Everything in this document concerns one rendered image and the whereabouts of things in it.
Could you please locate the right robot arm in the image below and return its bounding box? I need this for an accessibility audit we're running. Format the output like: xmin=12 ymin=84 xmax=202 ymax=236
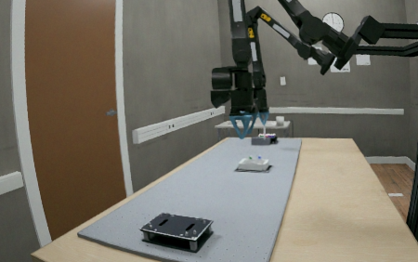
xmin=246 ymin=6 xmax=331 ymax=108

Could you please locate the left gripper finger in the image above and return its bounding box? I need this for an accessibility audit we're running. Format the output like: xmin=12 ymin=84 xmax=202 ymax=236
xmin=229 ymin=115 xmax=252 ymax=139
xmin=241 ymin=111 xmax=259 ymax=134

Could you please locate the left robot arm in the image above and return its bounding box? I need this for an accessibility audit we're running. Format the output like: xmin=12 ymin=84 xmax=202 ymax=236
xmin=211 ymin=0 xmax=355 ymax=109

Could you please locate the white grid rack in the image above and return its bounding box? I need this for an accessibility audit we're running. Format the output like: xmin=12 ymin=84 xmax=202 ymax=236
xmin=239 ymin=159 xmax=268 ymax=171

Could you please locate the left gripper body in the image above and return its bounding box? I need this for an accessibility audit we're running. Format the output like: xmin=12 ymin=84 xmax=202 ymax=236
xmin=229 ymin=88 xmax=259 ymax=116

